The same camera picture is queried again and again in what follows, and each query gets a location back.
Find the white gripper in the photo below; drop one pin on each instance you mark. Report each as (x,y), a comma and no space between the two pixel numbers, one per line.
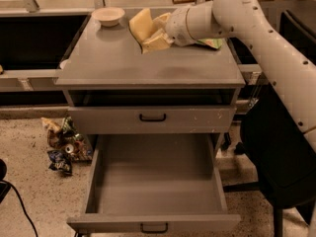
(177,26)

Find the yellow sponge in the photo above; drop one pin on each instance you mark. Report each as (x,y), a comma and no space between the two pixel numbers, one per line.
(142,26)

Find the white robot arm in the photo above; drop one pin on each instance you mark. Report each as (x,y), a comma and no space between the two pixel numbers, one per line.
(221,18)

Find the grey drawer cabinet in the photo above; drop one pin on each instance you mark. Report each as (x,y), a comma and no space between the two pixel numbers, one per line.
(108,69)

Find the closed grey upper drawer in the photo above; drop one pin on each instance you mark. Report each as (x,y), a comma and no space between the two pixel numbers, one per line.
(125,120)

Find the open grey middle drawer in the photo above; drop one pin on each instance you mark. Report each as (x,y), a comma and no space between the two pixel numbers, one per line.
(154,178)

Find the wooden stick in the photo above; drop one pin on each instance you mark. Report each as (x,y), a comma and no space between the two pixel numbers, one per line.
(183,1)

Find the white bowl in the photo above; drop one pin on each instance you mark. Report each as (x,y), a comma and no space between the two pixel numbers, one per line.
(108,16)

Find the green chip bag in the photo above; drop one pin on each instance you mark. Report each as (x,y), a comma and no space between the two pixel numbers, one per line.
(213,43)

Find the pile of snack trash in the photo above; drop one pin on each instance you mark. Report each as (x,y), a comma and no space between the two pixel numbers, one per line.
(66,137)

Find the dark blue snack bag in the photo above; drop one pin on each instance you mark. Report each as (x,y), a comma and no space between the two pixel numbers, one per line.
(59,161)

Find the black office chair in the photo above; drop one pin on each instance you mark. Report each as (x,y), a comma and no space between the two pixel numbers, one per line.
(278,133)

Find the black upper drawer handle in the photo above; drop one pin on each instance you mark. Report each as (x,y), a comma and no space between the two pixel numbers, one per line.
(144,118)

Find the black drawer handle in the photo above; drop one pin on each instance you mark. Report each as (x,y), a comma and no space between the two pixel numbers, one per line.
(144,118)
(156,228)

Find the black lower drawer handle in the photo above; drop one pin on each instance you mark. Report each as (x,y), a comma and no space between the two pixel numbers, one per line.
(156,228)

